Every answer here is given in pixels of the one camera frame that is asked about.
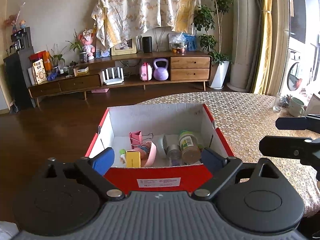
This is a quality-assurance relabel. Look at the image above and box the orange illustrated book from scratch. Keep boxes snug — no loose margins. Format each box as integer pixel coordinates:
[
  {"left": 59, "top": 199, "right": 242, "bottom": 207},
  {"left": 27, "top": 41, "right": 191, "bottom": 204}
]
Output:
[{"left": 33, "top": 59, "right": 47, "bottom": 85}]

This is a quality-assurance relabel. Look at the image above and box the white standing air conditioner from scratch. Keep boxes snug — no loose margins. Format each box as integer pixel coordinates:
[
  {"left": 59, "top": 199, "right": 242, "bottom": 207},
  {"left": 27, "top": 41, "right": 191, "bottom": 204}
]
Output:
[{"left": 227, "top": 0, "right": 259, "bottom": 92}]

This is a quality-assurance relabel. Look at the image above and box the yellow box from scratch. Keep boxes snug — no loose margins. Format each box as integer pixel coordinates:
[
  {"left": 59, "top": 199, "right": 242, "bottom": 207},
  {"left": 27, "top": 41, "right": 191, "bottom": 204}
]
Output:
[{"left": 125, "top": 151, "right": 141, "bottom": 168}]

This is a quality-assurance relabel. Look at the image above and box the red cardboard box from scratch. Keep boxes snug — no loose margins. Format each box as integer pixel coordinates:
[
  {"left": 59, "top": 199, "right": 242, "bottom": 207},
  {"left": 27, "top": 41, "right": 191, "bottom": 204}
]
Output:
[{"left": 86, "top": 103, "right": 233, "bottom": 193}]

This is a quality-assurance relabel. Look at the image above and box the green toy piece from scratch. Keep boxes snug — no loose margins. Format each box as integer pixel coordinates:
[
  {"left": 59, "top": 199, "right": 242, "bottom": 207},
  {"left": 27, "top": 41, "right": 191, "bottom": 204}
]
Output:
[{"left": 119, "top": 149, "right": 126, "bottom": 165}]

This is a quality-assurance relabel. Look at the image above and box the purple kettlebell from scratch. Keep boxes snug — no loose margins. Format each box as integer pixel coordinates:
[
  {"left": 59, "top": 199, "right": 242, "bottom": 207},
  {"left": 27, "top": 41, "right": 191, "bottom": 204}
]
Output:
[{"left": 153, "top": 58, "right": 169, "bottom": 81}]

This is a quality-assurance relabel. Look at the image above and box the wooden picture frame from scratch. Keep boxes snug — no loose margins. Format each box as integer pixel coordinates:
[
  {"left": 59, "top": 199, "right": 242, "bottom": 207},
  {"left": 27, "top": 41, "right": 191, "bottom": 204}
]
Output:
[{"left": 111, "top": 38, "right": 137, "bottom": 56}]

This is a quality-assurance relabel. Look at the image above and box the pink binder clip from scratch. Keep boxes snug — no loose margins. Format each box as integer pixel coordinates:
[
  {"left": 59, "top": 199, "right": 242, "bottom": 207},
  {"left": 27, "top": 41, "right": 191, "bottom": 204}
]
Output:
[{"left": 129, "top": 131, "right": 154, "bottom": 149}]

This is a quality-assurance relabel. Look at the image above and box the tall green potted plant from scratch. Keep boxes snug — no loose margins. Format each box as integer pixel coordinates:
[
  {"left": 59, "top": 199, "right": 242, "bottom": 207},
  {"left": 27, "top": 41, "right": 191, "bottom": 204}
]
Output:
[{"left": 193, "top": 0, "right": 233, "bottom": 90}]

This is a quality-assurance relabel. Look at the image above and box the pink bowl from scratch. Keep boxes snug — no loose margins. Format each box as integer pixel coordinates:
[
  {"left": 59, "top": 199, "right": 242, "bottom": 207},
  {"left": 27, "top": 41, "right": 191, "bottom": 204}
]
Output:
[{"left": 133, "top": 141, "right": 157, "bottom": 167}]

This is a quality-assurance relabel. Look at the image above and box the long wooden tv console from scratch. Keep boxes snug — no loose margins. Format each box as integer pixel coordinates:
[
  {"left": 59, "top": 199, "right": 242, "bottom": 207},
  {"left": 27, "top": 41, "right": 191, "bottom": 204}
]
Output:
[{"left": 29, "top": 51, "right": 212, "bottom": 105}]

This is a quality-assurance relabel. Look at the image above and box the floral hanging cloth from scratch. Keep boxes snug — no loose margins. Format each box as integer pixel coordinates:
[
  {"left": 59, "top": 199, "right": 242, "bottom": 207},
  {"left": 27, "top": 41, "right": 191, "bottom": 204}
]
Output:
[{"left": 92, "top": 0, "right": 201, "bottom": 49}]

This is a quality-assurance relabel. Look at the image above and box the yellow curtain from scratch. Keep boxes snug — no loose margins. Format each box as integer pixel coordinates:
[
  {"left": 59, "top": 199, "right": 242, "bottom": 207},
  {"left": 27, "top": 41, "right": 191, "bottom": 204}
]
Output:
[{"left": 252, "top": 0, "right": 272, "bottom": 94}]

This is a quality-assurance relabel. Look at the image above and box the round silver toy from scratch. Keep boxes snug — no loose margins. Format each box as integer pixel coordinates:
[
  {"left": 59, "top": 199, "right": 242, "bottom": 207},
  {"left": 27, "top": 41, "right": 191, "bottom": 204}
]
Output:
[{"left": 158, "top": 134, "right": 169, "bottom": 158}]

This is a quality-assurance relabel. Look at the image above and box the black smart speaker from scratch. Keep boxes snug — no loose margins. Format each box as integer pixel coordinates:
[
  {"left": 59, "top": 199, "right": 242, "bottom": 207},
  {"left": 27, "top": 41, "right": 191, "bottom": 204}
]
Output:
[{"left": 142, "top": 36, "right": 153, "bottom": 53}]

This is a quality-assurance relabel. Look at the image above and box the washing machine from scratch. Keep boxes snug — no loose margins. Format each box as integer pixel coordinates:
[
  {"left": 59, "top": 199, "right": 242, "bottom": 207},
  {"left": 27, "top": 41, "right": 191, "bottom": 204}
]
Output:
[{"left": 280, "top": 38, "right": 319, "bottom": 103}]

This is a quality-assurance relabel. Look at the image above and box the black cabinet with coffee machine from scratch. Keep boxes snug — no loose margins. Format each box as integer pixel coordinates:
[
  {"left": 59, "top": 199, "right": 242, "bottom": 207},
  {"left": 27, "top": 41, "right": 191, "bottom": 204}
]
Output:
[{"left": 4, "top": 27, "right": 35, "bottom": 110}]

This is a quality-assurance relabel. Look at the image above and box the small tin can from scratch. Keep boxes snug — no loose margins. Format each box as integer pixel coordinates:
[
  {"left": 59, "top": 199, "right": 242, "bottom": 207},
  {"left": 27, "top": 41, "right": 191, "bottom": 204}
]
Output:
[{"left": 166, "top": 144, "right": 181, "bottom": 160}]

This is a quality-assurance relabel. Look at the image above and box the clear jar green label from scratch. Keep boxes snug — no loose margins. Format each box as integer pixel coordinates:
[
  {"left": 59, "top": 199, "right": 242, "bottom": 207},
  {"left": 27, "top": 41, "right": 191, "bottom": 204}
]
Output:
[{"left": 178, "top": 130, "right": 201, "bottom": 164}]

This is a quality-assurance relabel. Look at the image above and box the clear drinking glass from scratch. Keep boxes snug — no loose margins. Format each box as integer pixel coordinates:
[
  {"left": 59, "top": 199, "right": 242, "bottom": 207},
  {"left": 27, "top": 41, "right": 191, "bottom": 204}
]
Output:
[{"left": 272, "top": 92, "right": 284, "bottom": 113}]

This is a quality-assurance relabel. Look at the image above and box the green ceramic mug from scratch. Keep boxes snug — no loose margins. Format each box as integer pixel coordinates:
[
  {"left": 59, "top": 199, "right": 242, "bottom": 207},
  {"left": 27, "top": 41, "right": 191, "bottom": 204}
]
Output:
[{"left": 289, "top": 97, "right": 305, "bottom": 117}]

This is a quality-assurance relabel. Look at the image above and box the plastic bag of fruit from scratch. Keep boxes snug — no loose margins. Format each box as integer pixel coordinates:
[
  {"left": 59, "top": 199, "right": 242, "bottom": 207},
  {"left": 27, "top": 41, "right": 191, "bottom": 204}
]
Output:
[{"left": 169, "top": 33, "right": 187, "bottom": 54}]

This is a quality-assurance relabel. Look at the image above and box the pink doll figurine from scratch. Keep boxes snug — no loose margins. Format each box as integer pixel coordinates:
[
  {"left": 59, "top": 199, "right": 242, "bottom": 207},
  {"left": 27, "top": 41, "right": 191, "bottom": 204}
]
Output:
[{"left": 78, "top": 29, "right": 95, "bottom": 61}]

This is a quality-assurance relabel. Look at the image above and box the pink toy case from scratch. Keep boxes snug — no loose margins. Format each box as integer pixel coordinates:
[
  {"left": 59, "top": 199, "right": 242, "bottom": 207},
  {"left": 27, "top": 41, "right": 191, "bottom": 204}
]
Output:
[{"left": 139, "top": 62, "right": 152, "bottom": 81}]

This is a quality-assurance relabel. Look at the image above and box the white wifi router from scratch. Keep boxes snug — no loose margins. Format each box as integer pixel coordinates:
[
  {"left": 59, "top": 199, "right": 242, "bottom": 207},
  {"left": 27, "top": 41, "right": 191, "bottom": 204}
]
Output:
[{"left": 101, "top": 67, "right": 124, "bottom": 86}]

